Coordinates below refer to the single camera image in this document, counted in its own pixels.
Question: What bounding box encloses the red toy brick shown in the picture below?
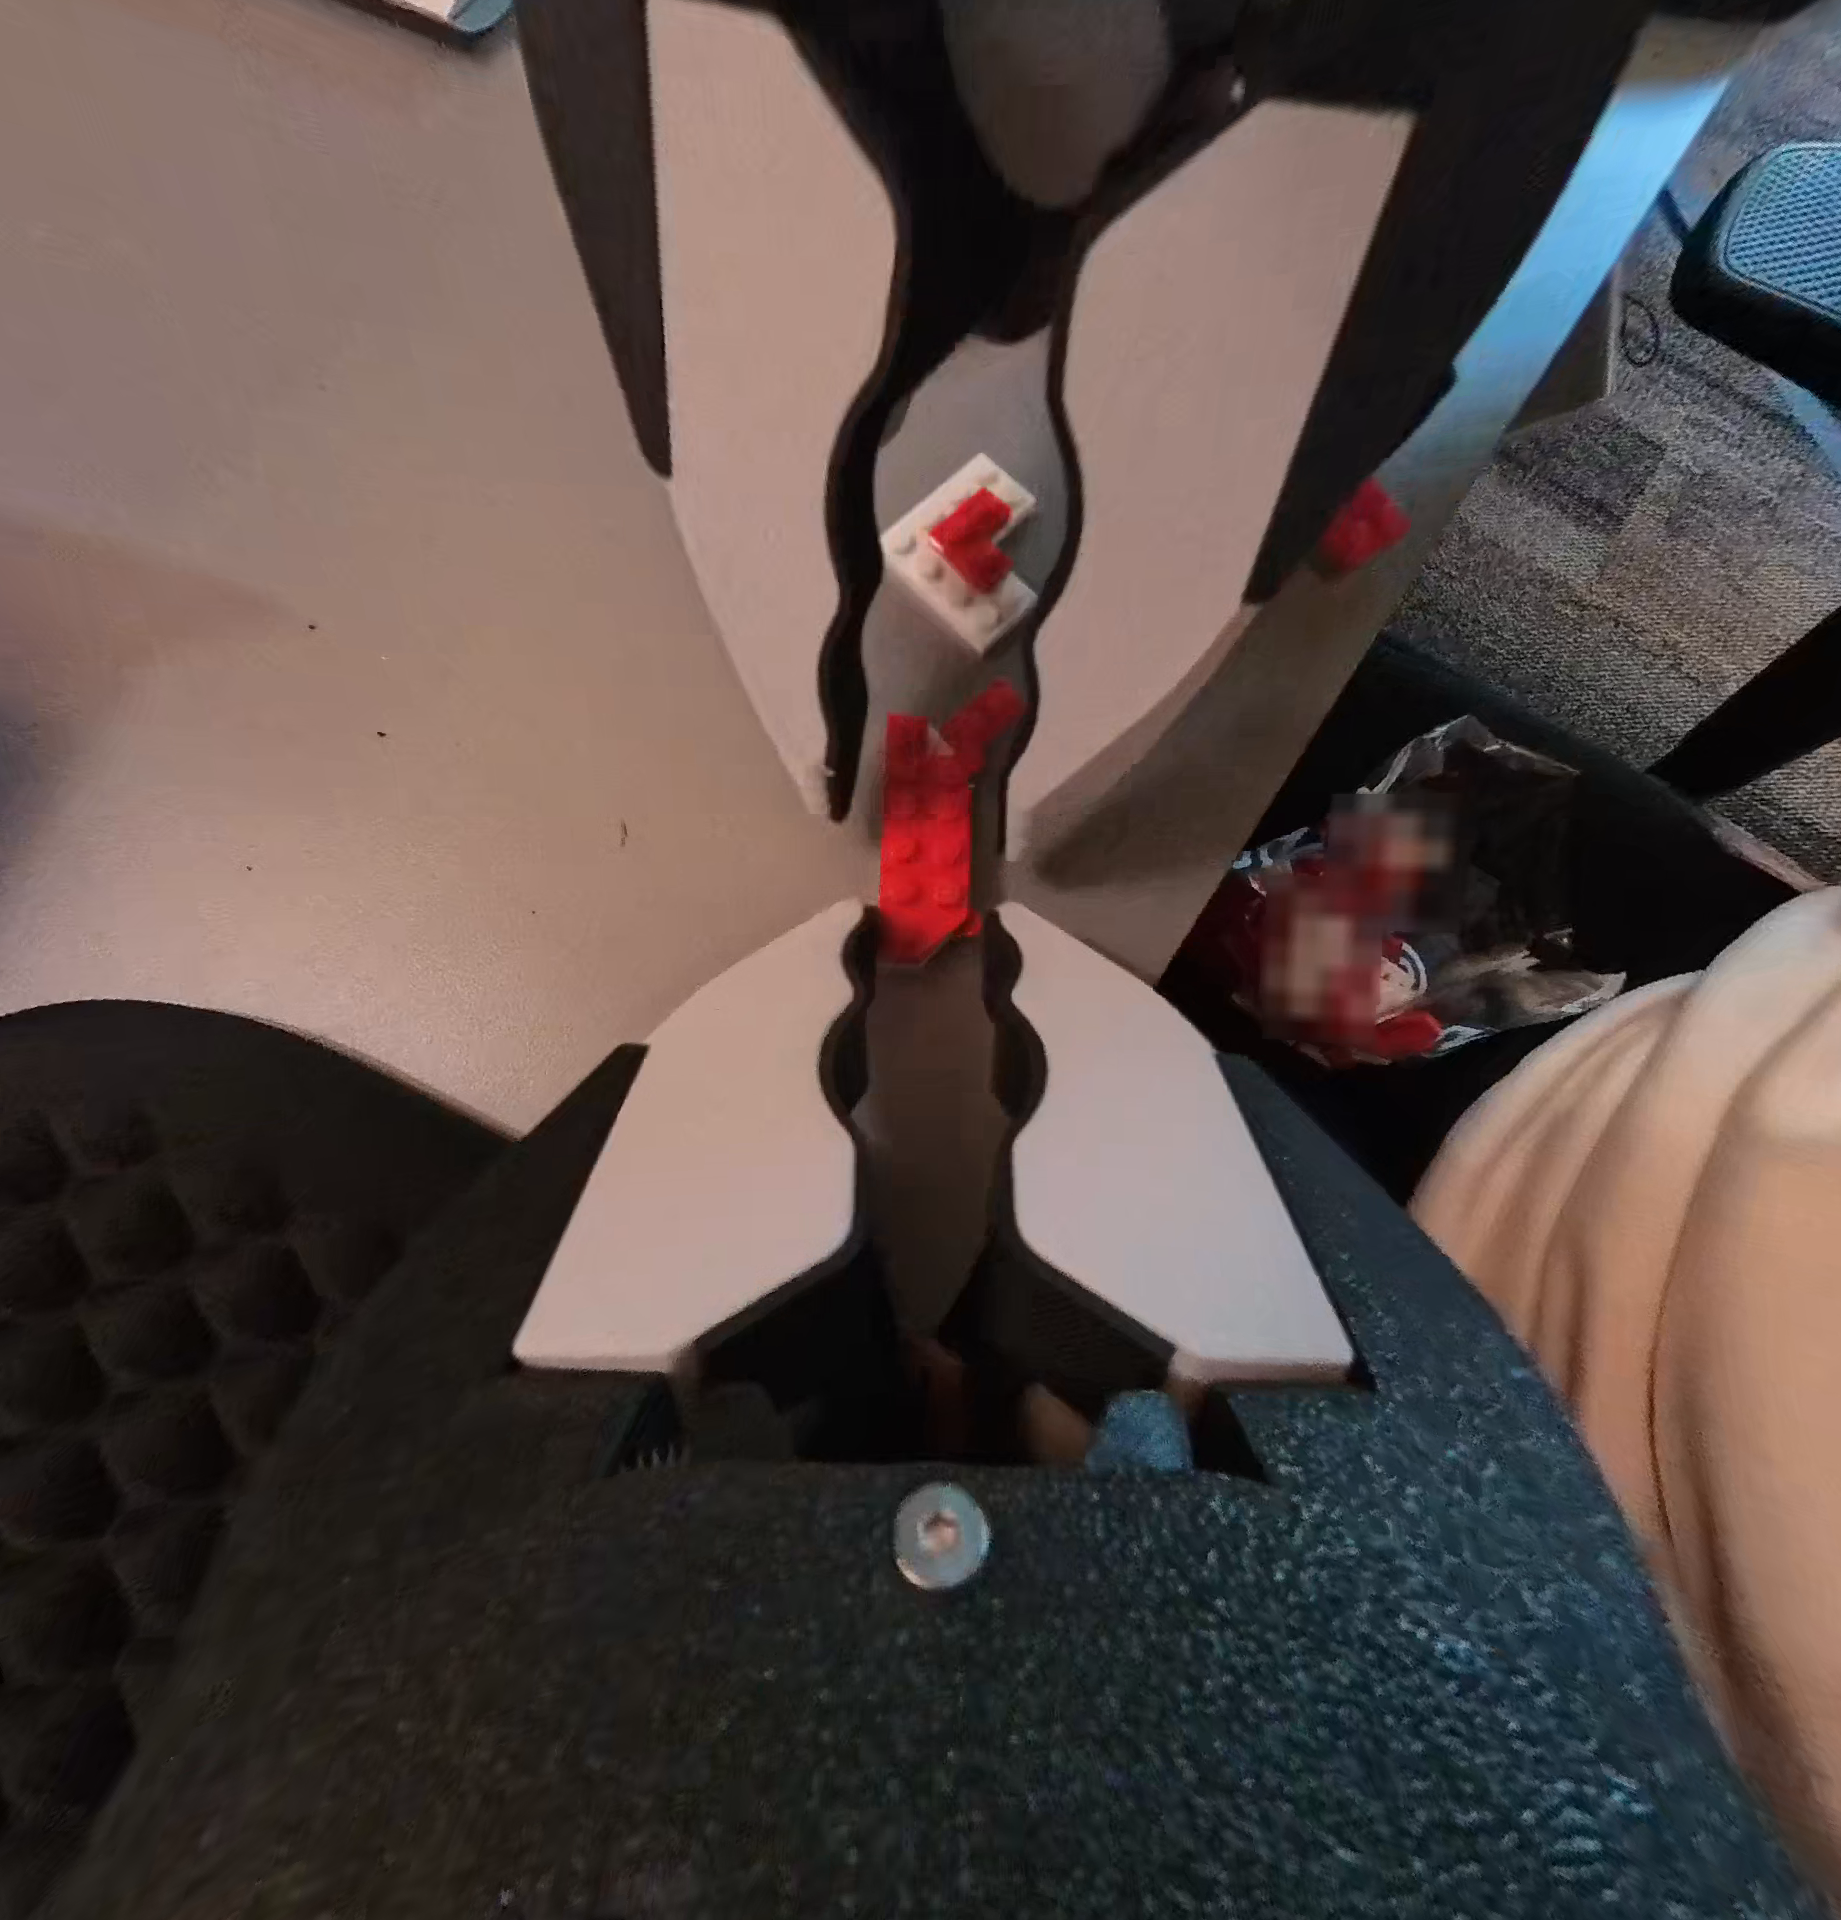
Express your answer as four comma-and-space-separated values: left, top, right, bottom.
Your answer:
1316, 476, 1418, 583

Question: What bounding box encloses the white toy plate with red bricks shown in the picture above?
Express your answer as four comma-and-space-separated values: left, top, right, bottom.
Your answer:
879, 450, 1044, 658

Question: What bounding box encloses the black quilted pad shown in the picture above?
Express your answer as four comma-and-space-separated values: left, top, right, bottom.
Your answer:
0, 997, 525, 1920

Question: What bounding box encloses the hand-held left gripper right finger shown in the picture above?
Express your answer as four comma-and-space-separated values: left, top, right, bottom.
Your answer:
985, 900, 1362, 1386

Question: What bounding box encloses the red toy brick assembly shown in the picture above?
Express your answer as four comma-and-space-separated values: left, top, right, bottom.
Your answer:
879, 679, 1030, 967

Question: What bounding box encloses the person's beige clothing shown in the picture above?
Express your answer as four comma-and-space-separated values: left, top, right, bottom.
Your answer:
1408, 883, 1841, 1920

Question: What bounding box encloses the crinkled red printed plastic bag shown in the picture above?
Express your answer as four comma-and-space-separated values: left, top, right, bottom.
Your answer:
1233, 717, 1632, 1071

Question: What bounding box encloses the black office chair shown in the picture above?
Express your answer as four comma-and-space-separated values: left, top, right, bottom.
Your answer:
1648, 142, 1841, 805

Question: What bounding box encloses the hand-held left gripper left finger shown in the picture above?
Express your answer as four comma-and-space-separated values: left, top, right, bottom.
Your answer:
512, 900, 883, 1381

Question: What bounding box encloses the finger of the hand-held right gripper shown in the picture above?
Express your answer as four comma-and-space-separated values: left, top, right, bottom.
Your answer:
992, 96, 1426, 911
643, 0, 959, 824

